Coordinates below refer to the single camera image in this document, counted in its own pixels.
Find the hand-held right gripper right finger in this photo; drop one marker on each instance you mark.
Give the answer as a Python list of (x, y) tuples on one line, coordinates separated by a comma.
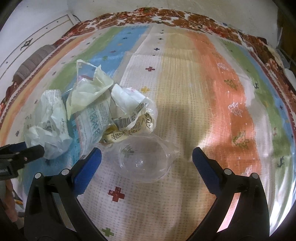
[(205, 169)]

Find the grey striped pillow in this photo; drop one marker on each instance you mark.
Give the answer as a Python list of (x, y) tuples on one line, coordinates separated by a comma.
[(32, 62)]

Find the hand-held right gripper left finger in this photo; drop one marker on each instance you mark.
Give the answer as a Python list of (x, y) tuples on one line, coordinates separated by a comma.
[(90, 166)]

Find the blue printed wrapper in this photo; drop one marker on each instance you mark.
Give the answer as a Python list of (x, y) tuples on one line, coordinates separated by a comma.
[(92, 125)]

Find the floral brown blanket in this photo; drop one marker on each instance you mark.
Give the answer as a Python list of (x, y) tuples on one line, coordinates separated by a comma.
[(161, 19)]

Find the white barcode wrapper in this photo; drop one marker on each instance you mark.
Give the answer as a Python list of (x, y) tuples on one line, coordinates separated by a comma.
[(129, 102)]

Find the striped pastel mat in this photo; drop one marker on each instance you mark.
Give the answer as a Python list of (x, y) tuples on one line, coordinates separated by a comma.
[(185, 104)]

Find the yellow printed wrapper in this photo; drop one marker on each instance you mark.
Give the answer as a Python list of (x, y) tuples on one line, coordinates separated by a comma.
[(115, 135)]

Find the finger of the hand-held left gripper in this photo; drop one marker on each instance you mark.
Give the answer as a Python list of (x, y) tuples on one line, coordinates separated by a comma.
[(13, 146), (27, 154)]

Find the clear plastic cup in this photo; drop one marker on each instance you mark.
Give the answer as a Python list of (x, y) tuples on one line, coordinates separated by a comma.
[(143, 162)]

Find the white bed headboard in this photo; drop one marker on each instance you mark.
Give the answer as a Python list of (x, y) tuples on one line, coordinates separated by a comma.
[(34, 34)]

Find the cream torn wrapper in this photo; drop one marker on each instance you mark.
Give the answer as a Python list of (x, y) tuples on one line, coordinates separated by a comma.
[(92, 85)]

